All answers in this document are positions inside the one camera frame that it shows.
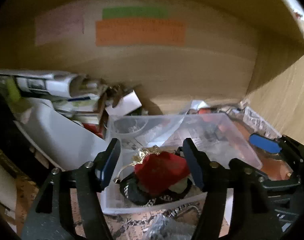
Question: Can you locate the black strap headband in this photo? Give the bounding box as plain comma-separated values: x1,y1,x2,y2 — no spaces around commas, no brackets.
119,172,194,207

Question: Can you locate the crinkled silver plastic bag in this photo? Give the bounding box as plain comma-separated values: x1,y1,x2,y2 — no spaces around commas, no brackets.
142,215,197,240

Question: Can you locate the clear plastic storage box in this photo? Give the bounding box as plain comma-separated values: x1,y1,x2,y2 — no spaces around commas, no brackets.
100,112,263,216

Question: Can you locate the red fabric pouch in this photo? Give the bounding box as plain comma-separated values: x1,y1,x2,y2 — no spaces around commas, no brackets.
134,151,191,197

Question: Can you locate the white plastic sheet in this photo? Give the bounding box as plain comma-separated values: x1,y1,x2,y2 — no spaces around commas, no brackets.
15,98,107,170

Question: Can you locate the stack of newspapers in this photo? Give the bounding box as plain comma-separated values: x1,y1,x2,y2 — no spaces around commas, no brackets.
0,69,108,124

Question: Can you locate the small white cardboard box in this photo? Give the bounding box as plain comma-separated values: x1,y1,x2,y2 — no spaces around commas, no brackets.
105,90,142,116

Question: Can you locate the orange sticky note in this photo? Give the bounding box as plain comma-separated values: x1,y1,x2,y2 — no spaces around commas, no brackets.
95,18,186,46

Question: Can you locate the pink sticky note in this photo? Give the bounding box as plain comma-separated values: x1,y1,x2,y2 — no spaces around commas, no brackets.
34,5,84,46

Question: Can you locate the green sticky note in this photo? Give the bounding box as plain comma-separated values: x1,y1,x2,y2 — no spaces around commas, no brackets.
102,6,168,20

